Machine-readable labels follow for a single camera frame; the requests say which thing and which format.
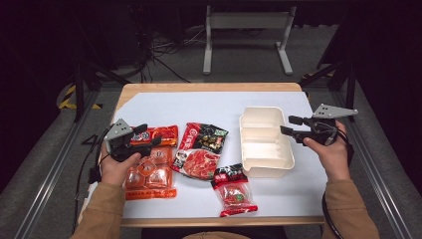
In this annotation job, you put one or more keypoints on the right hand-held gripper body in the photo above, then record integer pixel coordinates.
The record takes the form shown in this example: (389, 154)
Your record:
(323, 131)

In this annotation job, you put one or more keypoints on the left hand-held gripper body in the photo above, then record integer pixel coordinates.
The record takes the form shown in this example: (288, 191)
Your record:
(116, 132)

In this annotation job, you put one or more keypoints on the white divided plastic container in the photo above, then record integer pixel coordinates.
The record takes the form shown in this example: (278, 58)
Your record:
(265, 142)

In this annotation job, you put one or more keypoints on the large orange food packet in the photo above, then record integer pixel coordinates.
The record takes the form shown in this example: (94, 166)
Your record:
(159, 176)

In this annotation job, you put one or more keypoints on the red and black food packet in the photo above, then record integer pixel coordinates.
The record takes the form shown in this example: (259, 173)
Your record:
(199, 159)

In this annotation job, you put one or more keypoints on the person's right hand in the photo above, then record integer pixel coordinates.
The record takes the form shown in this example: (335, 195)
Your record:
(331, 159)

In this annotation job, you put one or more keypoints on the person's left hand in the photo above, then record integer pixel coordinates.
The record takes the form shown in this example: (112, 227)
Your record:
(114, 171)

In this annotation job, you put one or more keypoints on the black tripod stand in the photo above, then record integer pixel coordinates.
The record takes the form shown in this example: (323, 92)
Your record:
(350, 89)
(79, 93)

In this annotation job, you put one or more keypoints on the white paper sheet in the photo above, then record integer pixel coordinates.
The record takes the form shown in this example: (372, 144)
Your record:
(199, 106)

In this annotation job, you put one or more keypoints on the yellow black striped tape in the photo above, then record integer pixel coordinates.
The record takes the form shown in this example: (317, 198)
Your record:
(68, 95)

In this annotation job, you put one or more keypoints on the small red food packet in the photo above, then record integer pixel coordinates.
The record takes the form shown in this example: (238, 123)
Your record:
(235, 195)

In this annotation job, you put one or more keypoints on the person's lap tan clothing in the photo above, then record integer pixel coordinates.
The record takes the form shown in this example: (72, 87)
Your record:
(215, 235)

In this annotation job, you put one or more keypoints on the aluminium rail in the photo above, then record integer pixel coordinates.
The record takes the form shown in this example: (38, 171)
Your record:
(49, 186)
(381, 172)

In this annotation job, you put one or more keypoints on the white metal stand frame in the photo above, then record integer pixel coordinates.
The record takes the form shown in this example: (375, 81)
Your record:
(247, 20)

